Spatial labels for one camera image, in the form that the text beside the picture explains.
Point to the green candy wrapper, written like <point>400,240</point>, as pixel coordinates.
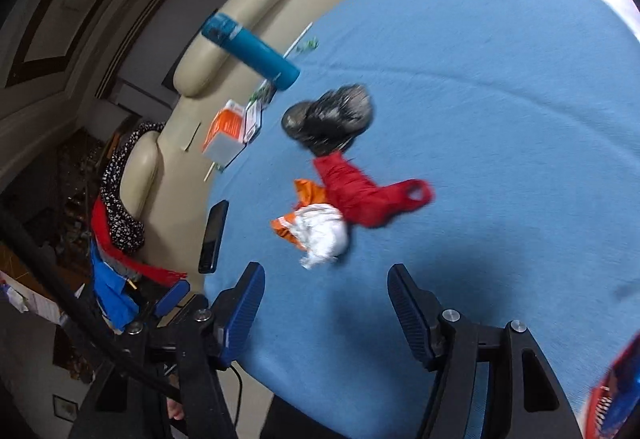
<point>261,96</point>
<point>307,44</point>

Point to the black white floral cloth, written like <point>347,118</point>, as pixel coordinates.
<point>120,209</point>

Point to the red mesh basket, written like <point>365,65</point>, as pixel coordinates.
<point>607,399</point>

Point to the orange white carton box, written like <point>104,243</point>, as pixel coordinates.
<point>225,134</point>

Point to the red cloth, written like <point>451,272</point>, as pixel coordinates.
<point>125,254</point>

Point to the white plastic bag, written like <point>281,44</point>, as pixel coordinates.
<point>325,234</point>

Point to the blue tablecloth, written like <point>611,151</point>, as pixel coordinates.
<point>500,119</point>

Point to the cream leather sofa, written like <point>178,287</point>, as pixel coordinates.
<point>240,4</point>

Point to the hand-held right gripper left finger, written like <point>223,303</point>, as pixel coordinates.
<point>245,309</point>

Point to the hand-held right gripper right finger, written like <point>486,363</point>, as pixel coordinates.
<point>410,314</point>

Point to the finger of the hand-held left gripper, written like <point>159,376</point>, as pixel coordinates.
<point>171,297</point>

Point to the long white stick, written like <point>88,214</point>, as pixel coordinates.
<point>299,39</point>

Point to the black plastic bag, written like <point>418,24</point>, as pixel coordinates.
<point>330,119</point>

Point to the black phone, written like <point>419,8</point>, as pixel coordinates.
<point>213,239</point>

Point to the red plastic bag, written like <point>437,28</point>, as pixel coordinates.
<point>360,194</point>

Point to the blue cloth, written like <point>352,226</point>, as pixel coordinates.
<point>112,299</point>

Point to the teal thermos bottle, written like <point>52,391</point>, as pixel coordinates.
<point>250,49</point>

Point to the orange wrapper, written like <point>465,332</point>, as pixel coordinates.
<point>307,191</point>

